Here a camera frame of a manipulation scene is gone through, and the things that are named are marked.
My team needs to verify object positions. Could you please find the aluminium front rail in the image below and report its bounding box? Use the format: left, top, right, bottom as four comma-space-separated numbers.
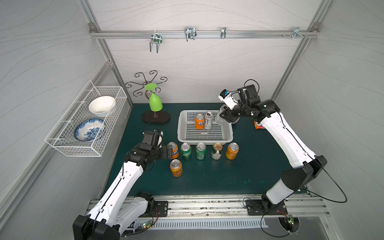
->
86, 194, 331, 222

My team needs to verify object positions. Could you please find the green gold-top can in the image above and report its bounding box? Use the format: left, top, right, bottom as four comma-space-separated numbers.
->
211, 143, 223, 160

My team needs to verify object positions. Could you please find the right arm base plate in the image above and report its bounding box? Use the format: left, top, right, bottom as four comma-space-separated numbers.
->
243, 199, 288, 216

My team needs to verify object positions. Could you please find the white bowl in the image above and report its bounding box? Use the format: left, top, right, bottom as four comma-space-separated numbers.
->
88, 96, 116, 118

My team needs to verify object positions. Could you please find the orange yellow drink can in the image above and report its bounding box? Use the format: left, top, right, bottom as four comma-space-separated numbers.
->
226, 143, 240, 160

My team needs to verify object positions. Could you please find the white plastic basket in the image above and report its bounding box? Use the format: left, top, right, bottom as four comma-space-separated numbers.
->
176, 109, 234, 146

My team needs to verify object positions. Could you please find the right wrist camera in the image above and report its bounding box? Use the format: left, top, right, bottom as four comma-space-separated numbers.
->
218, 89, 239, 110

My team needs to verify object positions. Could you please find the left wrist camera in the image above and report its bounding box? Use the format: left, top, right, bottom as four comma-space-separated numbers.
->
141, 129, 164, 148

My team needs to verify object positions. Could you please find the orange Fanta can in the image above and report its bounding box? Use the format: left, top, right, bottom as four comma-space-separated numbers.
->
168, 142, 179, 160

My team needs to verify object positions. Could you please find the metal hook far left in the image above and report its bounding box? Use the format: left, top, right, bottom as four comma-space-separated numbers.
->
150, 33, 163, 53

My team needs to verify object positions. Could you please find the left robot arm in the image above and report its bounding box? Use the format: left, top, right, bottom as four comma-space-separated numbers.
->
73, 146, 172, 240

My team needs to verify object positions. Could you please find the green plastic wine glass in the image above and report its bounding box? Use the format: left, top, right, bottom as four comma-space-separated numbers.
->
145, 83, 163, 112

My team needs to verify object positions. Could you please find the green soda can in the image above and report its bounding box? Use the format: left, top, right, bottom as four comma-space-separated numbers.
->
181, 143, 192, 160

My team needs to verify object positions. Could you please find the metal hook far right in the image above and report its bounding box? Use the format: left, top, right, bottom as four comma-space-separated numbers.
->
282, 27, 309, 40

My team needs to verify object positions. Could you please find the blue patterned plate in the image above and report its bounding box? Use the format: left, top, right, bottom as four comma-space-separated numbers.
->
74, 118, 105, 142

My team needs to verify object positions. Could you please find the Fox's candy bag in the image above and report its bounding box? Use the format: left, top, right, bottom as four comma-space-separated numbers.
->
254, 121, 264, 130

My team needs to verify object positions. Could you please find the white wire wall basket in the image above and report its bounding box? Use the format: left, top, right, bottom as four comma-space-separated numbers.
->
45, 81, 127, 157

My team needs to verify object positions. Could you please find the black metal cup stand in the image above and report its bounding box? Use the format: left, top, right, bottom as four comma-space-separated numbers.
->
125, 70, 170, 124

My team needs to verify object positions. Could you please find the aluminium rail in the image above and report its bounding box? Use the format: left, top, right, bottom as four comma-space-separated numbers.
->
90, 30, 321, 40
86, 194, 331, 222

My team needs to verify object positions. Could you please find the aluminium top rail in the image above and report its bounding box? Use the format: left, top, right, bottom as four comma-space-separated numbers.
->
90, 30, 321, 40

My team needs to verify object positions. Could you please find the metal hook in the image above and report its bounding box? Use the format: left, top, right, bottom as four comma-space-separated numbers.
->
184, 27, 197, 42
282, 27, 309, 40
150, 33, 163, 53
221, 27, 227, 39

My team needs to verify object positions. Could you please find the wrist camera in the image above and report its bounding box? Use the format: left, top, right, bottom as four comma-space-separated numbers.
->
141, 129, 164, 148
218, 89, 239, 110

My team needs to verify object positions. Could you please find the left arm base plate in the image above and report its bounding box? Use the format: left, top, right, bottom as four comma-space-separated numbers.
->
147, 200, 169, 218

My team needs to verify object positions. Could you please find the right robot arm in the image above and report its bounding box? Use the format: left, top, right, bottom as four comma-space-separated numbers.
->
220, 100, 328, 212

